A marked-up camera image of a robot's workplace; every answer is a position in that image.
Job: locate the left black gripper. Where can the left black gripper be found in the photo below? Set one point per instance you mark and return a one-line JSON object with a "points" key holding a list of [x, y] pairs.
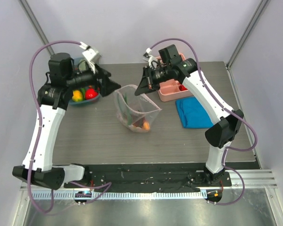
{"points": [[107, 85]]}

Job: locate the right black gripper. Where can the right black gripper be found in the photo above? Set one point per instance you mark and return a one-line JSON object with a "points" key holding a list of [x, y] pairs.
{"points": [[148, 76]]}

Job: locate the clear zip top bag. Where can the clear zip top bag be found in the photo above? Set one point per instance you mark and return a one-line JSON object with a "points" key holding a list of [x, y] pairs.
{"points": [[141, 104]]}

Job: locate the green scallion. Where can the green scallion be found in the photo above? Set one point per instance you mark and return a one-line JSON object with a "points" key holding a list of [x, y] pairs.
{"points": [[126, 114]]}

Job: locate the green netted melon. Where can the green netted melon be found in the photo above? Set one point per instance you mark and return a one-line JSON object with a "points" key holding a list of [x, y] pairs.
{"points": [[82, 66]]}

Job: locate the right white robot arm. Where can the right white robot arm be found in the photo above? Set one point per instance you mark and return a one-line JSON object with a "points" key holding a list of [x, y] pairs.
{"points": [[226, 121]]}

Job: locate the pink compartment tray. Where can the pink compartment tray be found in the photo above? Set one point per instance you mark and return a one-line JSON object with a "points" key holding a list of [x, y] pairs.
{"points": [[169, 91]]}

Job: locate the yellow lemon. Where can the yellow lemon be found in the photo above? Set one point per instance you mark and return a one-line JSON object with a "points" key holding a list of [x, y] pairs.
{"points": [[77, 96]]}

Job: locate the red item in tray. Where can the red item in tray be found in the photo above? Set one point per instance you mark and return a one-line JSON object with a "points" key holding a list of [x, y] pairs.
{"points": [[182, 88]]}

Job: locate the blue plastic fruit basket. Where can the blue plastic fruit basket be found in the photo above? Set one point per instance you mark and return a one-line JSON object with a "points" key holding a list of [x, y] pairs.
{"points": [[85, 102]]}

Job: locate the blue folded cloth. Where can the blue folded cloth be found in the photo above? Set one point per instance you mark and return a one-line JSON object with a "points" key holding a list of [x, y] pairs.
{"points": [[192, 115]]}

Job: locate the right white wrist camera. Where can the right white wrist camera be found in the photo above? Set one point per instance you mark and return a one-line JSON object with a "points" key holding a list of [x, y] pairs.
{"points": [[150, 59]]}

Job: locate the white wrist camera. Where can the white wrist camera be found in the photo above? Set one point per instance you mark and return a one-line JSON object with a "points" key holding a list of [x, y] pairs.
{"points": [[150, 59], [91, 56]]}

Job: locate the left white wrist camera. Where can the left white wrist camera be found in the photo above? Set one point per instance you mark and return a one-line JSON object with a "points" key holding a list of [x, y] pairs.
{"points": [[91, 56]]}

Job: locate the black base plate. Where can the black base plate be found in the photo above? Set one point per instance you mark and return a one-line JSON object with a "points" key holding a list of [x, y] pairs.
{"points": [[157, 177]]}

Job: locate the white slotted cable duct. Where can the white slotted cable duct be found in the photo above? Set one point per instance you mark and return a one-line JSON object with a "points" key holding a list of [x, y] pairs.
{"points": [[84, 195]]}

